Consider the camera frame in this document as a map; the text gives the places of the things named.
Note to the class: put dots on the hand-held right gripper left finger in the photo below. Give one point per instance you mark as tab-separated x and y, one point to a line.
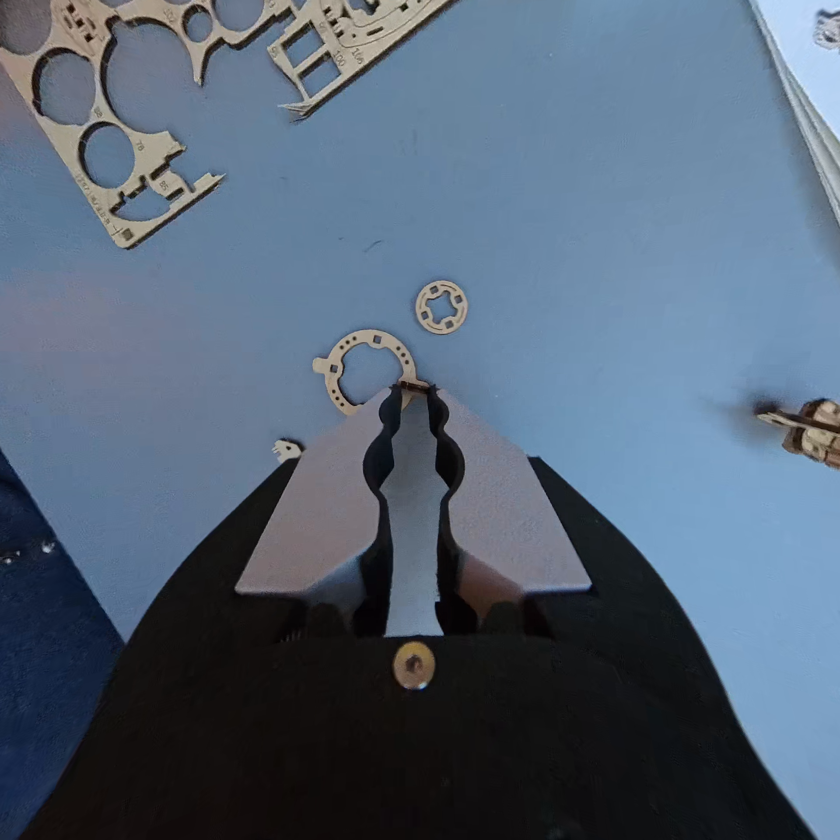
315	512

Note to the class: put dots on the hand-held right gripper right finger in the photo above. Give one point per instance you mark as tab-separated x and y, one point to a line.
512	518

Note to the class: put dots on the small thin wooden part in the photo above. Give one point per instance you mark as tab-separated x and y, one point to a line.
415	387

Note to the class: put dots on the tiny pale wooden part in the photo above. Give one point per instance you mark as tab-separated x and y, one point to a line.
289	450

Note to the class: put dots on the dark blue cloth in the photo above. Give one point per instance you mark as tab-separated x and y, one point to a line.
46	643

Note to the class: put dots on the wooden sheet with square cutouts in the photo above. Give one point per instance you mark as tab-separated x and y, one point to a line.
394	39

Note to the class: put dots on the illustrated assembly booklet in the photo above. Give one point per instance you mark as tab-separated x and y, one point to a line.
807	98

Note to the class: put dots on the wooden sheet with round cutouts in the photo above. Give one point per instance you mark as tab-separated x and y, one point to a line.
39	39

